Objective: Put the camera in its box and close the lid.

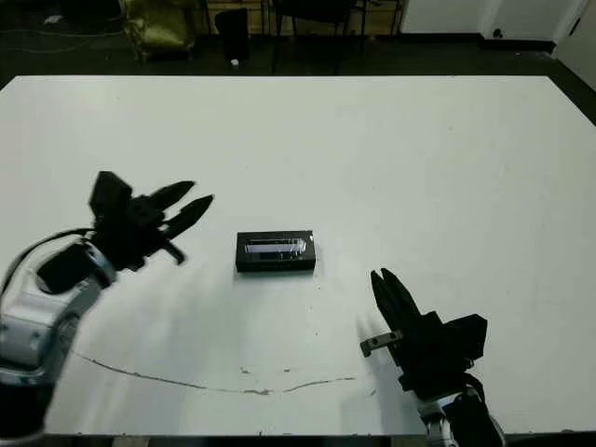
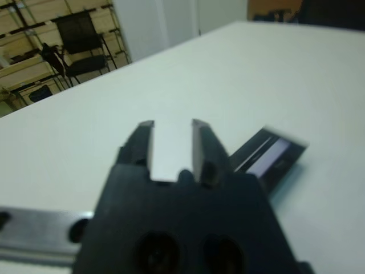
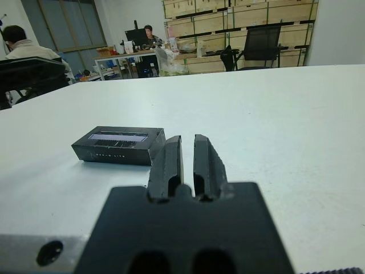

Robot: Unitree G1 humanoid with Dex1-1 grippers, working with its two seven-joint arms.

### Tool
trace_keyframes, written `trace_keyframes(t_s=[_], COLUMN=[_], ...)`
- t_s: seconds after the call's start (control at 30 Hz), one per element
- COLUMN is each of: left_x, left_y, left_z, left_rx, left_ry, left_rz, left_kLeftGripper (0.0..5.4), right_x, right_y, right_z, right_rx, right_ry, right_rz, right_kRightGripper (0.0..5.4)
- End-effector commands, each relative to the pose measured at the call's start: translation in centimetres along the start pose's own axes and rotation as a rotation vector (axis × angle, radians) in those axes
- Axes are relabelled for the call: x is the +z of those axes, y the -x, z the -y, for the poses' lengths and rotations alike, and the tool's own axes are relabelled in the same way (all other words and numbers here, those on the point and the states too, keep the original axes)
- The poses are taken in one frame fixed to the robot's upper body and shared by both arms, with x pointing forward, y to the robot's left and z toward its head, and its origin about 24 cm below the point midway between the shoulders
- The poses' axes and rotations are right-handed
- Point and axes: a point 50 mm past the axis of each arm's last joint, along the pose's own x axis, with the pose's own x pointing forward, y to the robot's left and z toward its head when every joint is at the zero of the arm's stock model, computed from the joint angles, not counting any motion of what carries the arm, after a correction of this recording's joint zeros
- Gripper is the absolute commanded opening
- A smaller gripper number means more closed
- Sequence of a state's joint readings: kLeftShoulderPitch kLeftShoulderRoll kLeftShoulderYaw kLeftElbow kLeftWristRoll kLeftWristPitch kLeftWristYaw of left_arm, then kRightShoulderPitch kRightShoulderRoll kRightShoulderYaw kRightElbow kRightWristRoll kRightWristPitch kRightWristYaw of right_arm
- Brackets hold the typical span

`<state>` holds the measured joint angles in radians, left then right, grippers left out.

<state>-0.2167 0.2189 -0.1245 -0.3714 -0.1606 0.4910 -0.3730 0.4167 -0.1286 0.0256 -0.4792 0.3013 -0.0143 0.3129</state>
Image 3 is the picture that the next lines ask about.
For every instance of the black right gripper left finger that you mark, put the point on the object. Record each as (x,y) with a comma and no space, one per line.
(168,165)

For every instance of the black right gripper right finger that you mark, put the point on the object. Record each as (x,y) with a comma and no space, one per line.
(208,165)

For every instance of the black printed box lid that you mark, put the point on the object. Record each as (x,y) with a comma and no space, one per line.
(114,155)

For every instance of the brown cardboard box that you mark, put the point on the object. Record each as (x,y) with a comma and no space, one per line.
(105,52)

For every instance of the black computer tower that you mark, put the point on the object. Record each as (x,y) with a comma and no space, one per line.
(145,70)

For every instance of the yellowish plastic bag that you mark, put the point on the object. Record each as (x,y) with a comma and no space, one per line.
(171,64)

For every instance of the white plastic bottle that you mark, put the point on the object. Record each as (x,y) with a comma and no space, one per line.
(201,48)

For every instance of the white office desk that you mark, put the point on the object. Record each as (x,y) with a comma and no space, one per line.
(119,55)

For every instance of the white paper bag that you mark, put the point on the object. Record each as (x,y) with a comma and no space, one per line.
(128,47)

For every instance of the person in dark jacket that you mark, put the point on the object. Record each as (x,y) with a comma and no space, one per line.
(151,35)

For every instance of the black computer monitor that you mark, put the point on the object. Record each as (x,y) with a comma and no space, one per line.
(135,36)

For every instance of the black office chair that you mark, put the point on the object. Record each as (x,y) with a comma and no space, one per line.
(261,42)

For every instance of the stacked wooden crates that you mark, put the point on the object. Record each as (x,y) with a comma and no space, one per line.
(256,14)

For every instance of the black mesh chair back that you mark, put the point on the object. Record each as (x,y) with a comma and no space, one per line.
(31,72)

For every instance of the grey glass partition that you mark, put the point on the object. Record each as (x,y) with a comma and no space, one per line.
(65,25)

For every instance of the person in white jacket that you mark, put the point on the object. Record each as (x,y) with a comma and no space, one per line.
(25,48)

